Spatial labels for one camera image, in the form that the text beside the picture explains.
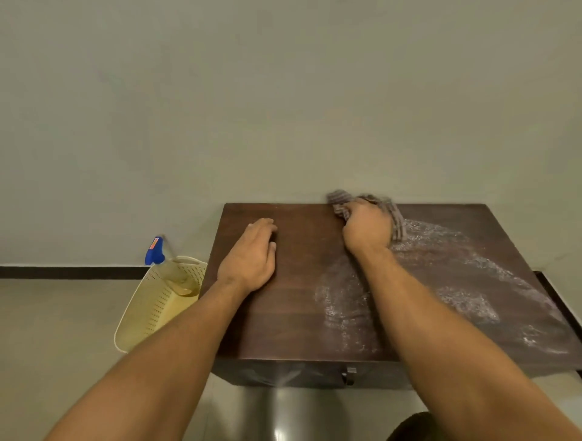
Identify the person's right hand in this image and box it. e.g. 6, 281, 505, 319
341, 198, 395, 256

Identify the person's left forearm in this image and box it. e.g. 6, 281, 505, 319
45, 278, 250, 441

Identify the person's right forearm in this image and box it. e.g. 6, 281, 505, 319
353, 244, 582, 441

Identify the grey checked cleaning cloth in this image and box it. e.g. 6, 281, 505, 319
326, 190, 408, 243

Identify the dark rounded object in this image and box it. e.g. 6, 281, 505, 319
386, 411, 438, 441

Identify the dark brown wooden cabinet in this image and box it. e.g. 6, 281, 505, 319
199, 203, 582, 390

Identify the person's left hand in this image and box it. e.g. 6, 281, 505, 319
216, 218, 278, 296

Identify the cream perforated plastic basket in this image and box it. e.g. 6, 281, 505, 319
114, 256, 208, 354

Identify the clear spray bottle blue nozzle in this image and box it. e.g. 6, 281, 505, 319
145, 235, 194, 297

